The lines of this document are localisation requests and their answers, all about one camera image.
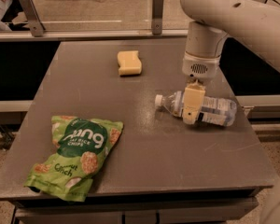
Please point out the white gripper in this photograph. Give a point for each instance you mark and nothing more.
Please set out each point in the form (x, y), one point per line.
(200, 67)

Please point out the clear plastic water bottle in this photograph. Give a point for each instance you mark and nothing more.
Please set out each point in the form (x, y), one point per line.
(217, 111)

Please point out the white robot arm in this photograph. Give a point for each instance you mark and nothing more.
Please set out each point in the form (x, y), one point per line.
(253, 24)

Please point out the yellow sponge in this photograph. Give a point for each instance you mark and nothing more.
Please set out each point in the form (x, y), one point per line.
(129, 63)

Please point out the green rice chips bag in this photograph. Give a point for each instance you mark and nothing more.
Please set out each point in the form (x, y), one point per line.
(82, 147)

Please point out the clear acrylic barrier panel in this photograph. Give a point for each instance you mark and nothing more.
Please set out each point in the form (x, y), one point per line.
(99, 15)

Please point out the middle metal bracket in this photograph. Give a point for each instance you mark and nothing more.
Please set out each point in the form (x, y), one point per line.
(157, 13)

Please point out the metal bracket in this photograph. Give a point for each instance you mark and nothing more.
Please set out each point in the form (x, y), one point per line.
(157, 13)
(35, 25)

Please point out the left metal bracket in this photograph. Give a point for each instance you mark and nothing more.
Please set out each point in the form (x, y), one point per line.
(35, 25)

